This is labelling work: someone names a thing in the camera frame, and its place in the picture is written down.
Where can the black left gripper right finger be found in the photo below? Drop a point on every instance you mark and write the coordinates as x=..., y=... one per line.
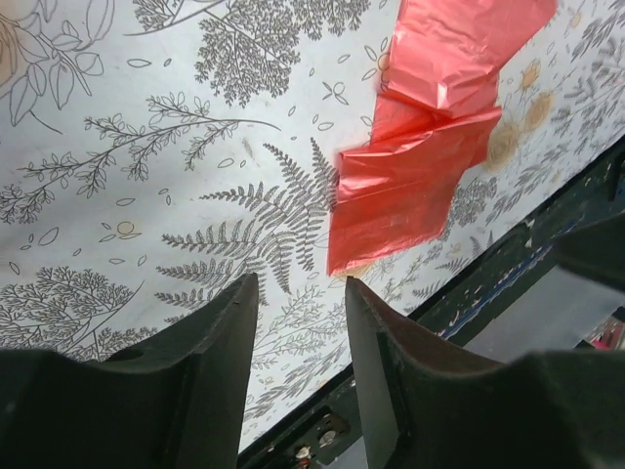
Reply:
x=427, y=403

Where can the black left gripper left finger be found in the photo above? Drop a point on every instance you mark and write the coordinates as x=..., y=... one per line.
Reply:
x=174, y=400

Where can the red torn trash bag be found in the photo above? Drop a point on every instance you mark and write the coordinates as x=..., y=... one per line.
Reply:
x=432, y=123

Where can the floral patterned table mat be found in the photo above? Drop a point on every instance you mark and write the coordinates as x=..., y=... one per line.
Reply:
x=154, y=151

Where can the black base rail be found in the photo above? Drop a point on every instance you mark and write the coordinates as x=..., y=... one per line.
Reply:
x=511, y=299

